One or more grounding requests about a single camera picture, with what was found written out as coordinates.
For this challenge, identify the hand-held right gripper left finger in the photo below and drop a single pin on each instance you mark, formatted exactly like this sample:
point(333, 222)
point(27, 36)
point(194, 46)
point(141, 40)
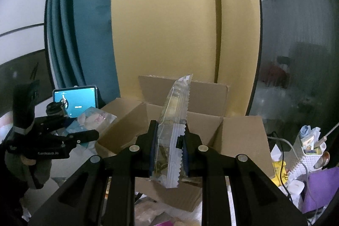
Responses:
point(153, 149)

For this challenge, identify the clear zigzag-edged snack packet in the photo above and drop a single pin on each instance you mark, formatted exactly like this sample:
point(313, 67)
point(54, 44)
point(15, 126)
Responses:
point(172, 109)

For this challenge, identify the cardboard box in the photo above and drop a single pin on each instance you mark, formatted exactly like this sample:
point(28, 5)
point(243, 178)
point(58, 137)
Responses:
point(206, 99)

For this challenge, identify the purple cloth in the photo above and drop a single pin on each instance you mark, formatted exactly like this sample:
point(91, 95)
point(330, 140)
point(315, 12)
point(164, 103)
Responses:
point(317, 189)

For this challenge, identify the steel tumbler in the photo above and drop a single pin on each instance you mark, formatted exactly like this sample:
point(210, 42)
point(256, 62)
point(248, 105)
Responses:
point(54, 107)

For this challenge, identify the dark glass door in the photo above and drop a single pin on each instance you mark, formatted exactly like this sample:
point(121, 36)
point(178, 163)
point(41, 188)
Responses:
point(296, 30)

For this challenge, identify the yellow printed packet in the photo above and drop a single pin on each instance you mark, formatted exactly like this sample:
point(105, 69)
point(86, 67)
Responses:
point(279, 173)

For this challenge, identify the person's left hand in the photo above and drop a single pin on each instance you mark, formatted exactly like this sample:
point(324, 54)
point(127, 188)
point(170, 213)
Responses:
point(28, 161)

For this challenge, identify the pink snack packet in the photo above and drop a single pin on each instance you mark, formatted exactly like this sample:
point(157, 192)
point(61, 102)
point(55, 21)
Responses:
point(163, 222)

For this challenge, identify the teal curtain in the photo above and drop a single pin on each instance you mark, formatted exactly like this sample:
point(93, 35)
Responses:
point(87, 30)

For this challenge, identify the blue white crumpled wrapper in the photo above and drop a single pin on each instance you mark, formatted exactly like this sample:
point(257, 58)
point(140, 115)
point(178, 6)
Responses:
point(308, 132)

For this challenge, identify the tablet with teal screen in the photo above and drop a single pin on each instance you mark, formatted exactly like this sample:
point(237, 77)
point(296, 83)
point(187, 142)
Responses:
point(80, 97)

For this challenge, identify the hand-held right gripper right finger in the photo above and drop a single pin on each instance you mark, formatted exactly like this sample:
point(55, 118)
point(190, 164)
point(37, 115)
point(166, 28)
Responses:
point(186, 161)

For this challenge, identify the white textured basket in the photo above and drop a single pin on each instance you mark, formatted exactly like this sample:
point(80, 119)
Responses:
point(299, 162)

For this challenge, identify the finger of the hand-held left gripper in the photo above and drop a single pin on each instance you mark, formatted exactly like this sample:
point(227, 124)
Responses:
point(57, 122)
point(82, 136)

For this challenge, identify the blue white snack packet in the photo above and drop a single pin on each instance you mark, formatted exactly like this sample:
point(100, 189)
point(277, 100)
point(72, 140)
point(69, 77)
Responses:
point(92, 118)

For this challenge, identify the white tissue roll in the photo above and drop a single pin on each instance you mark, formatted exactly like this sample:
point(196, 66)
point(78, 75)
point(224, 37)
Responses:
point(294, 186)

